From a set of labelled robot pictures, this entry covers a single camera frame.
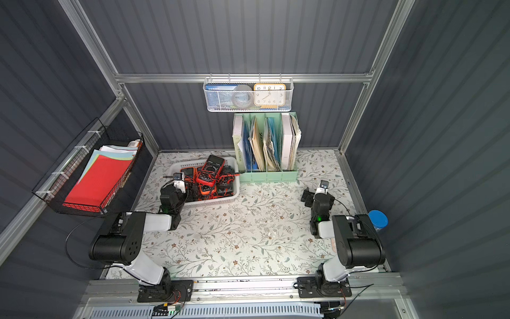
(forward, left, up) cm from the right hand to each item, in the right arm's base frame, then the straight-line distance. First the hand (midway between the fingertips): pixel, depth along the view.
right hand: (323, 190), depth 92 cm
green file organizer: (+17, +27, +13) cm, 34 cm away
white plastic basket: (+17, +45, +1) cm, 48 cm away
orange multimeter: (+10, +66, -1) cm, 67 cm away
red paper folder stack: (-8, +87, +21) cm, 90 cm away
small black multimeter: (+1, +46, +3) cm, 46 cm away
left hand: (+3, +66, +2) cm, 66 cm away
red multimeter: (+8, +54, +6) cm, 54 cm away
